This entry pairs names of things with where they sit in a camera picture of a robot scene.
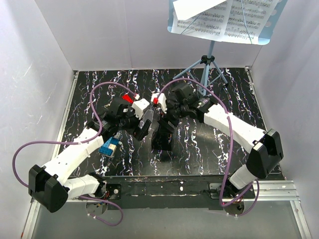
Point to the red toy brick car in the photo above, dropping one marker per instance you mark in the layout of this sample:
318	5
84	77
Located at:
127	98

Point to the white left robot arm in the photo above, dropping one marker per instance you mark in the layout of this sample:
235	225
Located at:
51	184

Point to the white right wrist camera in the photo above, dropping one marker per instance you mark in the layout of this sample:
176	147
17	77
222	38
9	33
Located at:
159	100

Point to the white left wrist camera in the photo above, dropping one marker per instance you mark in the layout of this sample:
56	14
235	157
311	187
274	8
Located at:
139	107

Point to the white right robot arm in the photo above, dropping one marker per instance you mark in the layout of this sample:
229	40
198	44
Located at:
264	147

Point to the clear plastic metronome cover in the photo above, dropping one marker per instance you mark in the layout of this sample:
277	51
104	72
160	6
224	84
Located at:
148	115

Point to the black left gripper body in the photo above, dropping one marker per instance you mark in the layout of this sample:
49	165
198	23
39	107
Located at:
137	124

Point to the white sheet music page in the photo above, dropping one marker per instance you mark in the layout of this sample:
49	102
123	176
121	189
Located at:
247	19

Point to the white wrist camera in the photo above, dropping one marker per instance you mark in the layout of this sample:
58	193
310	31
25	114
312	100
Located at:
159	100
139	107

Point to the blue white brick block stack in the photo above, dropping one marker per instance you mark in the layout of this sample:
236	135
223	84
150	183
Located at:
109	147

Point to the white folded paper sheet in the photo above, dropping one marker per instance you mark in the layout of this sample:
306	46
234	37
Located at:
185	9

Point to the black metronome body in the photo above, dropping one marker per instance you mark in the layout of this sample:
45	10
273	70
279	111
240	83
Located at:
162	140

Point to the aluminium rail frame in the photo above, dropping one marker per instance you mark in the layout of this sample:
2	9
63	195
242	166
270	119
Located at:
263	189

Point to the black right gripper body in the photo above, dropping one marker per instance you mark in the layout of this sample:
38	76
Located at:
165	123

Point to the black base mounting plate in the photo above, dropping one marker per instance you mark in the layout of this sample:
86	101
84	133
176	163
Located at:
160	192

